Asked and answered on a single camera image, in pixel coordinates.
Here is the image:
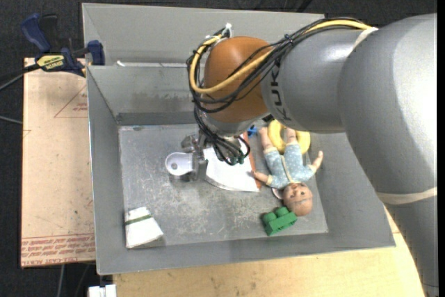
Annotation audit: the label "white flat sheet orange edge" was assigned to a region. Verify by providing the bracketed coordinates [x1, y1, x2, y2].
[202, 130, 262, 193]

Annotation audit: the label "baby doll blue clothes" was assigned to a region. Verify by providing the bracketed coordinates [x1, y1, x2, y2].
[251, 127, 325, 218]

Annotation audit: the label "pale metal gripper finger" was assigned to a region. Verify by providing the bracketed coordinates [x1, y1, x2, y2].
[190, 156, 209, 182]
[180, 134, 200, 154]

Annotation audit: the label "grey metal bin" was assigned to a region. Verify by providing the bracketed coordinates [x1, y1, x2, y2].
[81, 2, 396, 276]

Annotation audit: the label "green toy brick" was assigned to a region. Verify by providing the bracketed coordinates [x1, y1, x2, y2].
[260, 206, 298, 237]

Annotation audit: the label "white plastic scoop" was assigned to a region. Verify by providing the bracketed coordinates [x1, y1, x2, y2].
[164, 151, 194, 176]

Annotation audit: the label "white folded cloth green stripe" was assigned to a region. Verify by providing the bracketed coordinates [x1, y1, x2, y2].
[124, 206, 165, 250]

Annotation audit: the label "yellow ring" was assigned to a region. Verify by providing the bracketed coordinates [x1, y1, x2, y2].
[267, 118, 312, 156]

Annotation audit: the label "brown cardboard board red print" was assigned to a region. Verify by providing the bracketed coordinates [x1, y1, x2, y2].
[20, 57, 97, 268]

